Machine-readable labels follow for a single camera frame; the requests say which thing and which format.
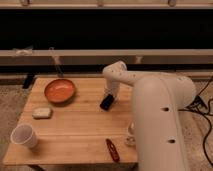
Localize brown red pen knife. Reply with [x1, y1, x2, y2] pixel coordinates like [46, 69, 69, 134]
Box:
[106, 139, 120, 163]

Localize black cable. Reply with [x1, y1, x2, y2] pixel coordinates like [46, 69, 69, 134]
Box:
[178, 75, 213, 168]

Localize white ceramic cup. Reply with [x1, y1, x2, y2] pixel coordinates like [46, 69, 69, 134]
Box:
[10, 124, 38, 148]

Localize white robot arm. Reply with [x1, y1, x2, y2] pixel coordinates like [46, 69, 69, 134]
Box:
[102, 61, 196, 171]

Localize white sponge block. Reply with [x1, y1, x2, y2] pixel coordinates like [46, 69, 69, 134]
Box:
[32, 107, 52, 119]

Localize wooden table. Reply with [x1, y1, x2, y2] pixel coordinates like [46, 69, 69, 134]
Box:
[3, 78, 137, 165]

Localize black eraser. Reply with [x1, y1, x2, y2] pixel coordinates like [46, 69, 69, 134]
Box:
[100, 94, 114, 110]

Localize orange bowl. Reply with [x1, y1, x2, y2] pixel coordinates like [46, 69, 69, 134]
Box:
[44, 79, 76, 103]

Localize small white bottle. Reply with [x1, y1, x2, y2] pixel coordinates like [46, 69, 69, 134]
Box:
[125, 123, 135, 146]

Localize metal rail shelf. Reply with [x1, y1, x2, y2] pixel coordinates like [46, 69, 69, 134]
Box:
[0, 49, 213, 66]

